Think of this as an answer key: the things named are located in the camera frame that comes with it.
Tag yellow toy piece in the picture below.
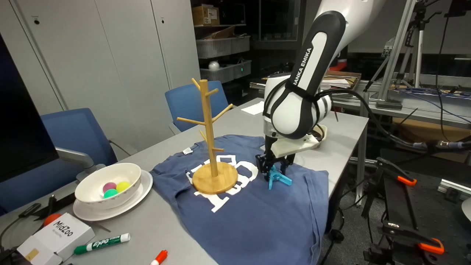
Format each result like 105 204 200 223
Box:
115 180 133 195

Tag light blue plastic peg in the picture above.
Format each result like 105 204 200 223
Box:
267 167 295 192

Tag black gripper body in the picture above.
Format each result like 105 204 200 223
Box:
255 138 298 176

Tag white bowl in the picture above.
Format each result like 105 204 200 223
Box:
74 163 145 208

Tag silver tripod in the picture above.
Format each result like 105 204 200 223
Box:
365 0 432 111

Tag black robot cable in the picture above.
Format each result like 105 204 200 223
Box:
315 88 471 152

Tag black computer monitor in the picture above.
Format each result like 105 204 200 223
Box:
0 35 61 185

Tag small white cardboard box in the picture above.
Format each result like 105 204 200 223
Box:
16 211 97 265

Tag blue printed t-shirt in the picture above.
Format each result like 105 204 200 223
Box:
150 135 331 265

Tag red marker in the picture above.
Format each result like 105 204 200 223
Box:
149 250 171 265

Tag brown cardboard box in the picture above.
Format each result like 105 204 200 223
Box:
192 4 221 29

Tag wooden branch stand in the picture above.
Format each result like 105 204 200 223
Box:
175 77 242 197

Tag orange black clamp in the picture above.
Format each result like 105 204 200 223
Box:
381 223 448 258
377 160 420 189

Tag grey storage bin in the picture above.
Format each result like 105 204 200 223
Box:
196 35 252 61
199 60 253 85

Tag green dry-erase marker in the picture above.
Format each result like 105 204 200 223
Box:
71 232 133 258

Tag white plate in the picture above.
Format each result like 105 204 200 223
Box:
71 169 156 224

